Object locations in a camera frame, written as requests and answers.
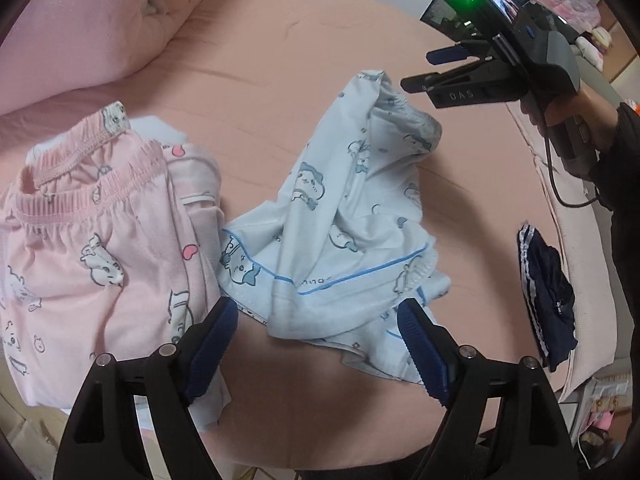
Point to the pink clothes pile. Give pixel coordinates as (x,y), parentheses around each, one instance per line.
(109,242)

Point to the rolled pink quilt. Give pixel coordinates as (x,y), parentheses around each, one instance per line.
(56,46)

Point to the navy striped shorts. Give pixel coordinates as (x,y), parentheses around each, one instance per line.
(549,297)

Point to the light blue cartoon pajama garment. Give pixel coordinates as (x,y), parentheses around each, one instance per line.
(330,259)

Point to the person's dark sleeved forearm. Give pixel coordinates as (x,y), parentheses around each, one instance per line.
(616,177)

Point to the near pink-grey pillow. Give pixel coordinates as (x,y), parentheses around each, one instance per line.
(603,325)

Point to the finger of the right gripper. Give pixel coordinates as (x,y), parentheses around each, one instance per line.
(447,55)
(459,75)

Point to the pink bed sheet mattress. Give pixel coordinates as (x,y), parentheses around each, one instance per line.
(249,80)

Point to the person's right hand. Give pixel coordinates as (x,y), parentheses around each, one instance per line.
(599,115)

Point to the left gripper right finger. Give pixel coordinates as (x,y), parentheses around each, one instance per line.
(502,420)

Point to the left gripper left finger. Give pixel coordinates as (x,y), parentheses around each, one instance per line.
(102,437)

